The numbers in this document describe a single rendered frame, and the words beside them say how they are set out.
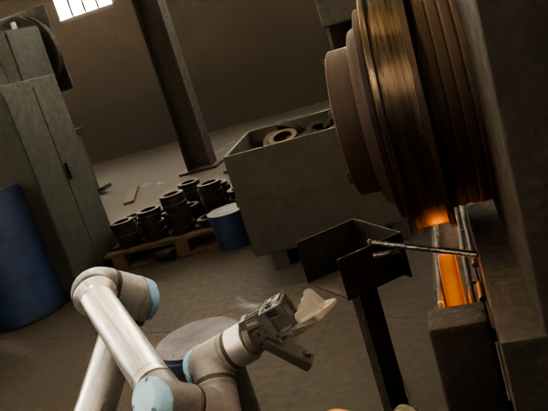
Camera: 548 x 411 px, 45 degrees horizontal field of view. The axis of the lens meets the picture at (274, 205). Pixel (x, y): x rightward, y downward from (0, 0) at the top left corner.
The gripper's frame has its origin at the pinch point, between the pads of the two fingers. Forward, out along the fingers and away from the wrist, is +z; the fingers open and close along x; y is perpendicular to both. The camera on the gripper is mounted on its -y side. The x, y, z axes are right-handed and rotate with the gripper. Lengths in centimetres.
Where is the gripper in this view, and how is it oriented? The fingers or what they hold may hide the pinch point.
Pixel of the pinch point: (333, 306)
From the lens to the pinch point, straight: 142.2
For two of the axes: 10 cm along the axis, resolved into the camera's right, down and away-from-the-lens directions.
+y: -5.6, -8.1, -1.5
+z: 8.0, -5.0, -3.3
